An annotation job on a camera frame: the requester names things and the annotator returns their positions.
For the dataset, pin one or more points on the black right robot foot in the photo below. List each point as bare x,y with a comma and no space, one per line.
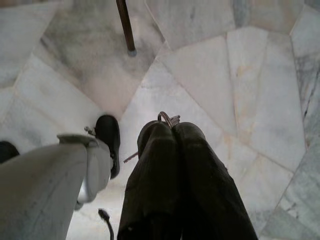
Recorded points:
107,135

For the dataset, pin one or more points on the black left robot foot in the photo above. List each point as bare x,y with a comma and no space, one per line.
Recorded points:
7,151

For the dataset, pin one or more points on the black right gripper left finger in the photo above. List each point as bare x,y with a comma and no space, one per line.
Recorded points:
152,187

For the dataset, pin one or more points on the brown wooden chair leg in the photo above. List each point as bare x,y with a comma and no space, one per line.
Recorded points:
126,25

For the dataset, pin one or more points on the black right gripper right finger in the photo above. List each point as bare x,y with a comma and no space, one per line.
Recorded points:
207,195

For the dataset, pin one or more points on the black robot foot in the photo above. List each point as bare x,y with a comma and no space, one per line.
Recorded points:
107,135
7,151

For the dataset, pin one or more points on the silver right robot leg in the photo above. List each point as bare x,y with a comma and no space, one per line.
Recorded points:
37,187

